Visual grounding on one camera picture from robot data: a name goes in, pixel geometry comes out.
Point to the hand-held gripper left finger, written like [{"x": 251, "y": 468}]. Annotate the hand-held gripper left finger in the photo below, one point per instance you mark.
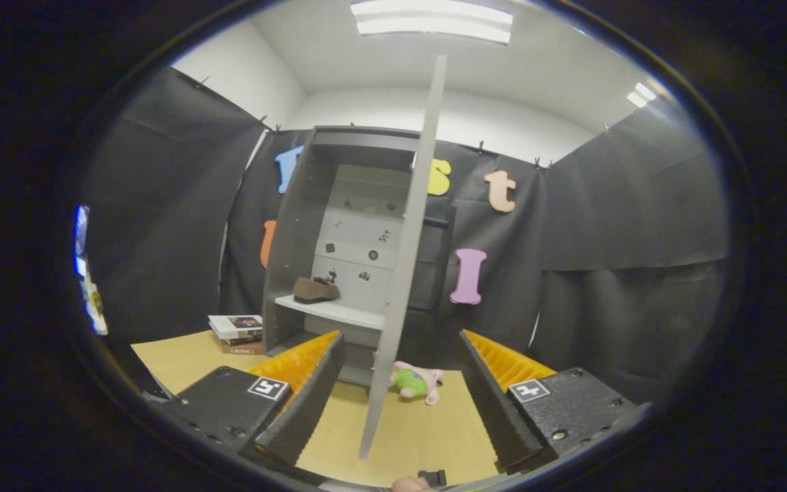
[{"x": 308, "y": 400}]

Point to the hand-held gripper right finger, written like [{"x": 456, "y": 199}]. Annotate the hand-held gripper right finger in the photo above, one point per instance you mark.
[{"x": 492, "y": 400}]

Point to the brown fluffy shoe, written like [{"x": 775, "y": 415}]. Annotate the brown fluffy shoe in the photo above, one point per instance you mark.
[{"x": 315, "y": 292}]

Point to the grey shoe cabinet door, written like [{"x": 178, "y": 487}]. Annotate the grey shoe cabinet door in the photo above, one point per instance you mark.
[{"x": 404, "y": 273}]

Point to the grey shoe cabinet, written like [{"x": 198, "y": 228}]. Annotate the grey shoe cabinet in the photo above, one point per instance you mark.
[{"x": 298, "y": 225}]

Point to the white cabinet shelf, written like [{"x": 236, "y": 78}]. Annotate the white cabinet shelf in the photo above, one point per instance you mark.
[{"x": 332, "y": 311}]

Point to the pink and green plush toy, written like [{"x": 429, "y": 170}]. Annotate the pink and green plush toy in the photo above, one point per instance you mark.
[{"x": 412, "y": 383}]

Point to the stack of books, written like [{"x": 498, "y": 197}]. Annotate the stack of books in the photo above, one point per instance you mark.
[{"x": 236, "y": 331}]

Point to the black backdrop cloth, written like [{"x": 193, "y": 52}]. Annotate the black backdrop cloth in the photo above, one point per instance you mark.
[{"x": 605, "y": 205}]

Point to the white cluttered table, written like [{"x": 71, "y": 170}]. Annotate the white cluttered table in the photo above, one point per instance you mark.
[{"x": 95, "y": 307}]

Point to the small ceiling light panel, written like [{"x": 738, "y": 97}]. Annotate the small ceiling light panel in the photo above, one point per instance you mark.
[{"x": 641, "y": 94}]

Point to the large ceiling light panel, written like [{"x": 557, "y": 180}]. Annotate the large ceiling light panel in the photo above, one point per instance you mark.
[{"x": 434, "y": 20}]

